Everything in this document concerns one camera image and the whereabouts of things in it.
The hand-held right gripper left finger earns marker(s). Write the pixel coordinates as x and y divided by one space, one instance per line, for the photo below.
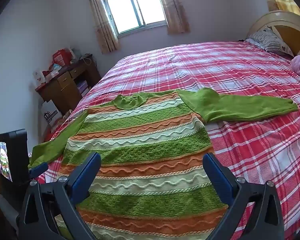
86 177

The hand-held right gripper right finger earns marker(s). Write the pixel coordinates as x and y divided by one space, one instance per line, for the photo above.
218 180

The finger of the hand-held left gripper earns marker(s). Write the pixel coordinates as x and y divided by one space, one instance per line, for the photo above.
40 168

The green towel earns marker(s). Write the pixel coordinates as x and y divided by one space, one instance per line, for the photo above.
145 130

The white paper bag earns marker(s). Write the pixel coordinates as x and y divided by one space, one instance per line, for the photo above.
50 115

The wooden desk with drawers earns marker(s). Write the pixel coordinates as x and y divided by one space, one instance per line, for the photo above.
67 95

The stack of boxes in desk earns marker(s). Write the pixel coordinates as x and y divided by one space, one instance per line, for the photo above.
83 88

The light blue packet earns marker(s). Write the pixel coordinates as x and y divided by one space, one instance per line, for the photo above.
55 67

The bed with red plaid sheet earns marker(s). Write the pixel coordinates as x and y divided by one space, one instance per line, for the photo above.
240 80

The red gift box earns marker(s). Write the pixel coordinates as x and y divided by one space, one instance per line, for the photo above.
61 57

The beige patterned curtain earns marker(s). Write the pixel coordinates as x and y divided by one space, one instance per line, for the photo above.
102 30
176 12

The patterned pillow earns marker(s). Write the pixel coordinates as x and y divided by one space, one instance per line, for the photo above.
270 40

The cream wooden headboard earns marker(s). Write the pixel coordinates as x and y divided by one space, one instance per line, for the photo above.
290 30

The window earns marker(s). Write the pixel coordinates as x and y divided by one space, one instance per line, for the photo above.
135 7

